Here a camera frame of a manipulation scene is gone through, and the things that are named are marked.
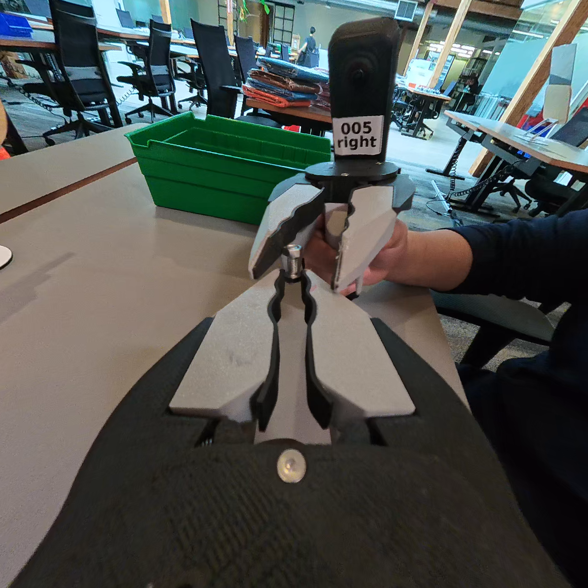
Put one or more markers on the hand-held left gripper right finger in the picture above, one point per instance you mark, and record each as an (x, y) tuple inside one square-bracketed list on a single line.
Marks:
[(363, 363)]

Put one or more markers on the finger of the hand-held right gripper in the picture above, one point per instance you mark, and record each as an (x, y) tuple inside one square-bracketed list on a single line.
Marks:
[(372, 220), (280, 211)]

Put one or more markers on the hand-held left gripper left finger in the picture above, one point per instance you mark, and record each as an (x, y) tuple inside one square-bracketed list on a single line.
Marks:
[(225, 363)]

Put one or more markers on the small silver hex bolt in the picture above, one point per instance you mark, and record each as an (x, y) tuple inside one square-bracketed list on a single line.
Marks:
[(294, 268)]

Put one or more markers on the green plastic bin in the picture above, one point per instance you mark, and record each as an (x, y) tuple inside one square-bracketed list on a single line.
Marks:
[(206, 183)]

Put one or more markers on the person's right forearm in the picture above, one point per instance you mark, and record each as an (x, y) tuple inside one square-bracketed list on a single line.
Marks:
[(482, 257)]

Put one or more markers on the person's right hand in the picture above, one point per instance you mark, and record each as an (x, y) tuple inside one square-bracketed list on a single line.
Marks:
[(390, 262)]

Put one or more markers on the grey power strip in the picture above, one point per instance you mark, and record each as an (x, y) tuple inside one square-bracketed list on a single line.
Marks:
[(441, 197)]

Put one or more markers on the stack of folded cloths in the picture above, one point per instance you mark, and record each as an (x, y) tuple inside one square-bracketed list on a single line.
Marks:
[(285, 82)]

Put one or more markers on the green hanging plant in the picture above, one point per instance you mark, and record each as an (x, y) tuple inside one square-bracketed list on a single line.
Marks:
[(243, 11)]

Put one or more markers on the dark grey office chair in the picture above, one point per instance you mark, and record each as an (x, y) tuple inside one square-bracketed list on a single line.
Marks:
[(496, 312)]

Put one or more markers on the black office chair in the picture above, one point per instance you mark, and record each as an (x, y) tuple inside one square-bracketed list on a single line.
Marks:
[(158, 59), (78, 55), (551, 188), (216, 64)]

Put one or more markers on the person's dark clothing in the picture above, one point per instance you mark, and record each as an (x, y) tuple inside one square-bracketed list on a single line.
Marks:
[(542, 436)]

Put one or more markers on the folded grey cardboard sheet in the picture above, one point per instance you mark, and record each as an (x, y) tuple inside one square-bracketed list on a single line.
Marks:
[(560, 82)]

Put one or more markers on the white tablet stand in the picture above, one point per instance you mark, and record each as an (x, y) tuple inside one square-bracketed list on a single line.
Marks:
[(4, 257)]

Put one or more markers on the small blue bin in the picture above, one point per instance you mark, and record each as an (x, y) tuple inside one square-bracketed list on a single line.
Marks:
[(13, 25)]

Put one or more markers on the wooden post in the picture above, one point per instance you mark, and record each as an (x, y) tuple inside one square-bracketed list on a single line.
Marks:
[(528, 89), (450, 46)]

